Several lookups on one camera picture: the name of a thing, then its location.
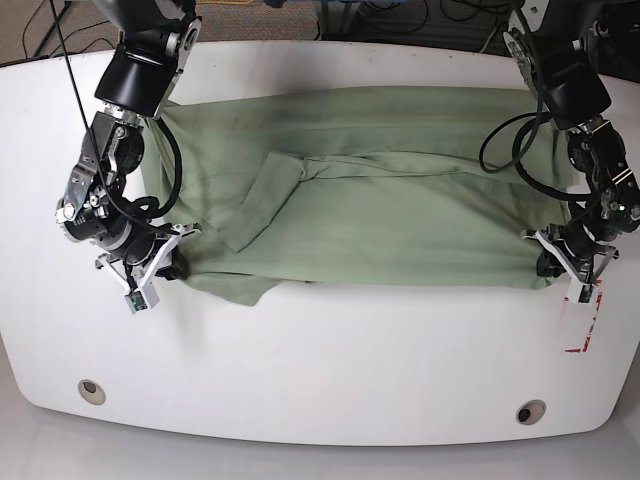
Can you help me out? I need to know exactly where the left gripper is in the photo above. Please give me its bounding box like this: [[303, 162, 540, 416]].
[[521, 224, 619, 284]]

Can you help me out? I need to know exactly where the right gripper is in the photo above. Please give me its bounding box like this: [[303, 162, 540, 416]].
[[94, 222, 201, 295]]

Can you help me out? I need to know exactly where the green t-shirt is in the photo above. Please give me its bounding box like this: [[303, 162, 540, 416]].
[[162, 87, 570, 306]]

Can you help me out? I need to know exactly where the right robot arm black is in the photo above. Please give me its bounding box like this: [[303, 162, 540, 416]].
[[55, 1, 201, 297]]

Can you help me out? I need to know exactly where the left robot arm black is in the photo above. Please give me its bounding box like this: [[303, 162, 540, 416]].
[[504, 1, 639, 287]]

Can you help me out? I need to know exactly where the red tape rectangle marking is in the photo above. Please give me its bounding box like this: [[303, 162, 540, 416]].
[[556, 285, 602, 354]]

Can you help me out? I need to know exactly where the right table grommet hole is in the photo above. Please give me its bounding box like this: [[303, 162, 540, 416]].
[[516, 399, 546, 426]]

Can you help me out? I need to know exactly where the table grommet hole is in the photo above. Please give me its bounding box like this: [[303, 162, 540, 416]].
[[516, 399, 546, 426], [78, 379, 106, 406]]

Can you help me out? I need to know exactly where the left table grommet hole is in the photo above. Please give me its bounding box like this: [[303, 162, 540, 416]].
[[78, 379, 106, 406]]

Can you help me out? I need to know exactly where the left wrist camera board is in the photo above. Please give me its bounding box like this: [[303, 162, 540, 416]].
[[565, 280, 599, 304]]

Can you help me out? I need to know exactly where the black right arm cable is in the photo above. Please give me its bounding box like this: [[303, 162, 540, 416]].
[[49, 0, 181, 241]]

